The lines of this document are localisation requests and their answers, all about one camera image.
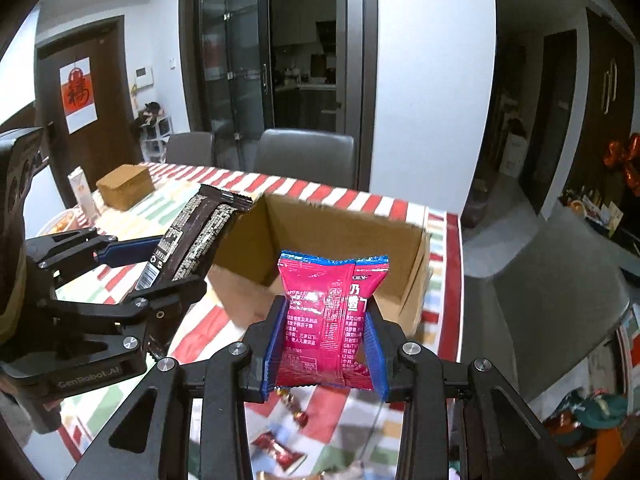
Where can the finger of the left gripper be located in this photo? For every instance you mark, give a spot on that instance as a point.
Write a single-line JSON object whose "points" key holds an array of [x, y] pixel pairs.
{"points": [[127, 252], [161, 309]]}

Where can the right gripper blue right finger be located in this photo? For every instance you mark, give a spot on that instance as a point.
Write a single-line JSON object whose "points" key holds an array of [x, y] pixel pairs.
{"points": [[382, 341]]}

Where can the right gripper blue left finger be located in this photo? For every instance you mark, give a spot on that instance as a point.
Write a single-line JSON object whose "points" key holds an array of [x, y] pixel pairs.
{"points": [[265, 339]]}

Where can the pink snack packet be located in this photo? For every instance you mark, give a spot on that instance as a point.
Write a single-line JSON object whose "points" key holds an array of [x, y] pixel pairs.
{"points": [[327, 302]]}

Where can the dark brown snack packet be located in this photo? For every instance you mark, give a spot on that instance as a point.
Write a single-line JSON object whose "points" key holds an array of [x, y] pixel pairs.
{"points": [[188, 246]]}

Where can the white orange carton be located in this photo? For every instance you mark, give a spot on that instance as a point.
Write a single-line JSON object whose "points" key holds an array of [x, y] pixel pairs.
{"points": [[83, 195]]}

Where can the twisted wrapper candy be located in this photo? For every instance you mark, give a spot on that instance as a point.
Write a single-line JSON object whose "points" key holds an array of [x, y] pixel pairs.
{"points": [[292, 404]]}

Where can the small brown closed box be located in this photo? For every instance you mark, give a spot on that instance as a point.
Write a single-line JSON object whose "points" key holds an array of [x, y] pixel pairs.
{"points": [[125, 186]]}

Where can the colourful checked tablecloth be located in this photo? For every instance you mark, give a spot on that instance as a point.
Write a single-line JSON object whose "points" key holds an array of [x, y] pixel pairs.
{"points": [[344, 425]]}

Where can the red candy packet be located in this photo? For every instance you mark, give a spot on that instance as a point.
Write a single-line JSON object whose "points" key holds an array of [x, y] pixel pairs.
{"points": [[285, 457]]}

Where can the white shelf rack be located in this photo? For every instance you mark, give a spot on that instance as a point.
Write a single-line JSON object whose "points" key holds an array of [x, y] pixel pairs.
{"points": [[152, 128]]}

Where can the grey dining chair left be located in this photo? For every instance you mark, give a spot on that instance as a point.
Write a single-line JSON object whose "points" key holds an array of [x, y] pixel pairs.
{"points": [[195, 148]]}

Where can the red fu poster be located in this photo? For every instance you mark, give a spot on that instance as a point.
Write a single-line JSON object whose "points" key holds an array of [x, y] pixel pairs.
{"points": [[77, 95]]}

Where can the brown entrance door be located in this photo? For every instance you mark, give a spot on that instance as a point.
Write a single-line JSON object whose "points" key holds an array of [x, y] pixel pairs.
{"points": [[107, 143]]}

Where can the grey dining chair right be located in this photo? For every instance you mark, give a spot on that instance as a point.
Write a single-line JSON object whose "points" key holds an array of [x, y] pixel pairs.
{"points": [[548, 308]]}

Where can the glass sliding door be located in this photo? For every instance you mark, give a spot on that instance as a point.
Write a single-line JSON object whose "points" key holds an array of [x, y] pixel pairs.
{"points": [[253, 65]]}

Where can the red foil balloon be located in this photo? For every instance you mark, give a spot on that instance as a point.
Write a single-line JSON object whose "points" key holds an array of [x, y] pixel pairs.
{"points": [[625, 154]]}

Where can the wall intercom panel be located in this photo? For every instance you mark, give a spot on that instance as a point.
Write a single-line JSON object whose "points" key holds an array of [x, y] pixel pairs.
{"points": [[144, 77]]}

